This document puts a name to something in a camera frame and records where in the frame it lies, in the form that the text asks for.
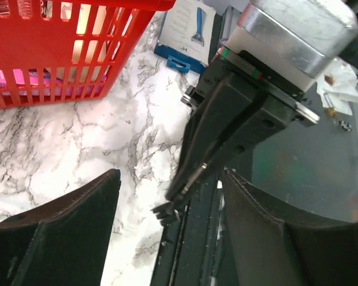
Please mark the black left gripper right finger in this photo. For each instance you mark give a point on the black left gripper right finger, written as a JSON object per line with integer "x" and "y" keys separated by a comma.
{"x": 275, "y": 243}

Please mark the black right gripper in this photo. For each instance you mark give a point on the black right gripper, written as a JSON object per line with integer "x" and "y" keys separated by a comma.
{"x": 238, "y": 102}

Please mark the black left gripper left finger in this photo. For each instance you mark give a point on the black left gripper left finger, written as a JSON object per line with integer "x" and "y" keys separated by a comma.
{"x": 64, "y": 241}

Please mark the black headed key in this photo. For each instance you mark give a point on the black headed key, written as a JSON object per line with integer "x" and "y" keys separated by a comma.
{"x": 169, "y": 212}

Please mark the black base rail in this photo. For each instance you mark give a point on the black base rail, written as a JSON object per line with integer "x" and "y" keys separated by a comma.
{"x": 196, "y": 250}

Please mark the pink small box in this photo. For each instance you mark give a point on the pink small box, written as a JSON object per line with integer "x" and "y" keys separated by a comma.
{"x": 33, "y": 79}

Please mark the blue razor package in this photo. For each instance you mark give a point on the blue razor package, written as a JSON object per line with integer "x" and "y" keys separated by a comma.
{"x": 185, "y": 36}

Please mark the red plastic shopping basket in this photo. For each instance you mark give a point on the red plastic shopping basket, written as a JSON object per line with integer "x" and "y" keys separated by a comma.
{"x": 83, "y": 43}

